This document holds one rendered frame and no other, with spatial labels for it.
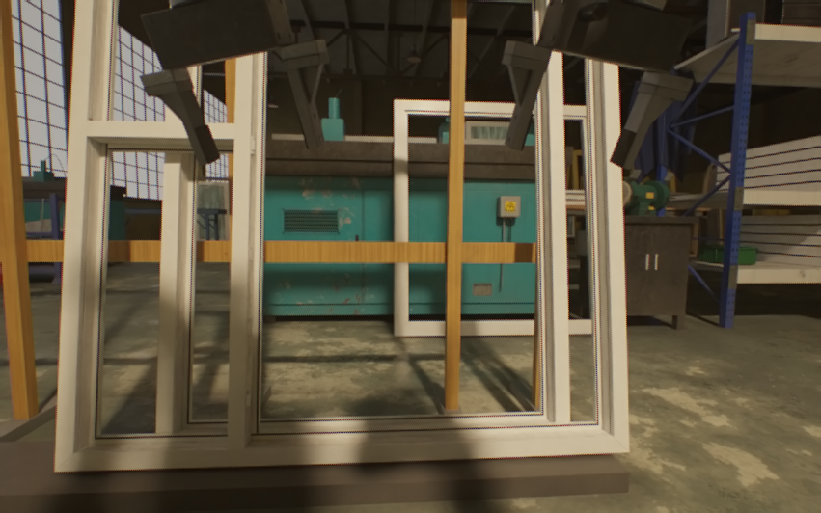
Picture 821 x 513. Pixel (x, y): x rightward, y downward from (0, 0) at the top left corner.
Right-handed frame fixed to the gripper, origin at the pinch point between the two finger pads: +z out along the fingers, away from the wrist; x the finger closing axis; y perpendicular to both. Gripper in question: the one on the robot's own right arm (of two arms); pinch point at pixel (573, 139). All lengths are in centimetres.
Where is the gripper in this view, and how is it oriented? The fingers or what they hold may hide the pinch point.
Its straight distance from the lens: 51.3
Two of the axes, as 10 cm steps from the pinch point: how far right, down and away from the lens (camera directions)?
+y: 0.9, 4.8, -8.7
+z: -1.8, 8.7, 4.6
